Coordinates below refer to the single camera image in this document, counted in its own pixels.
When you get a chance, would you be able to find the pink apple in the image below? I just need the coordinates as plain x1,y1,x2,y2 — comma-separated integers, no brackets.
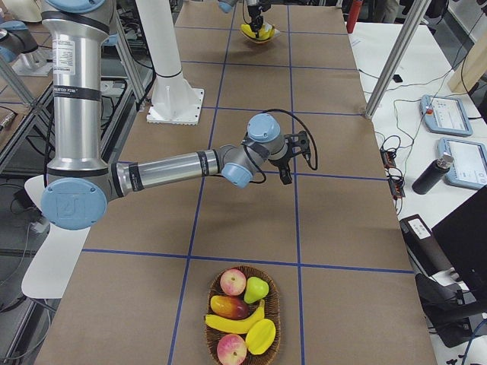
217,334,247,365
220,268,247,296

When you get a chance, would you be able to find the black water bottle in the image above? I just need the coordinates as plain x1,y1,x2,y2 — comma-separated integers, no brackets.
412,152,454,195

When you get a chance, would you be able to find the blue teach pendant tablet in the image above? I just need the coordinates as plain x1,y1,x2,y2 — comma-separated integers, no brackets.
420,94,473,137
438,138,486,190

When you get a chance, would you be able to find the white chair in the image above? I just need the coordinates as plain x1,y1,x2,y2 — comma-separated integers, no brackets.
21,176,107,299

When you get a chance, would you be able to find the green apple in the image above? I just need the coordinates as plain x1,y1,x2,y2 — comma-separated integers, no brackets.
243,277,269,304

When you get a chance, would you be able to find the red yellow mango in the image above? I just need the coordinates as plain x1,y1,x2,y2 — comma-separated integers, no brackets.
210,295,250,320

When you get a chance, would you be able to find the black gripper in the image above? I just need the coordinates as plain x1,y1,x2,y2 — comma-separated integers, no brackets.
247,0,263,38
269,146,293,185

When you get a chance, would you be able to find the small black box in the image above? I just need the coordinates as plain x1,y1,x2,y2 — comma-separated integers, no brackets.
393,74,403,83

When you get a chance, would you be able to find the yellow banana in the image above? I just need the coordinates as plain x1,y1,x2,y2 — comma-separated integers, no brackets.
240,24,261,41
260,22,275,41
205,299,266,335

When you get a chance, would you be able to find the black monitor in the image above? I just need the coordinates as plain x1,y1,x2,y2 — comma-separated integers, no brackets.
433,187,486,300

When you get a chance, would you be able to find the red cylinder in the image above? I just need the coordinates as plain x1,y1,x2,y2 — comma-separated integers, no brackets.
346,0,363,34

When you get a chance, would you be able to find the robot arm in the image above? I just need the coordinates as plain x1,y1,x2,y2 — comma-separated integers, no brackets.
40,1,292,230
218,0,263,40

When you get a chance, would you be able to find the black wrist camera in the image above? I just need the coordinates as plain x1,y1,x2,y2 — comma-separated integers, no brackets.
285,131,311,161

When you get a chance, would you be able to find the aluminium frame post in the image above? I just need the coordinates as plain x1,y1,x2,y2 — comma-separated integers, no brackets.
364,0,431,119

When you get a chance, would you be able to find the woven wicker fruit basket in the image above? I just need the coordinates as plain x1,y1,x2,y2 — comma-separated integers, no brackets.
204,265,281,364

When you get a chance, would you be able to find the grey square plate orange rim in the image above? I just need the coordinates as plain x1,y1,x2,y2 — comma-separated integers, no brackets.
240,22,281,44

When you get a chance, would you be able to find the black label printer box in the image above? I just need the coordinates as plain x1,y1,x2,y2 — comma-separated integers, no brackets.
399,214,459,279

